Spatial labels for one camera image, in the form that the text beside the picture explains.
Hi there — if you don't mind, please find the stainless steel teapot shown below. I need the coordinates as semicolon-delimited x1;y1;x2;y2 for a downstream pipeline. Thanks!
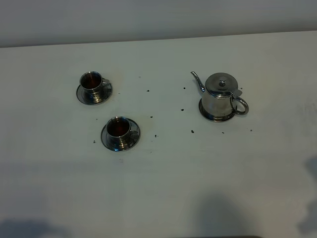
191;71;249;122

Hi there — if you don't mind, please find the near stainless steel teacup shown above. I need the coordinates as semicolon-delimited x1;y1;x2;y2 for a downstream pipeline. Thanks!
106;116;132;139

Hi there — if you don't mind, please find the stainless steel teacup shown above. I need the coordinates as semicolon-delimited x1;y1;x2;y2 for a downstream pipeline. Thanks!
80;71;110;94
106;116;132;139

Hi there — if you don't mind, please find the far stainless steel teacup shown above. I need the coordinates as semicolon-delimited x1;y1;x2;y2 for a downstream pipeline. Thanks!
80;71;110;94

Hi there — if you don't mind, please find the near steel saucer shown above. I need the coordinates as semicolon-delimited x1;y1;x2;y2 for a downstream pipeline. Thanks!
101;119;141;152

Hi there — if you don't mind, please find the steel saucer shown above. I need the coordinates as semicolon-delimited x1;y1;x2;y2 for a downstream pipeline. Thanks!
76;83;112;105
101;119;141;152

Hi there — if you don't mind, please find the far steel saucer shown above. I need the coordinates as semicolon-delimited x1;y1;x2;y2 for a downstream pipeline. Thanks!
76;83;112;105

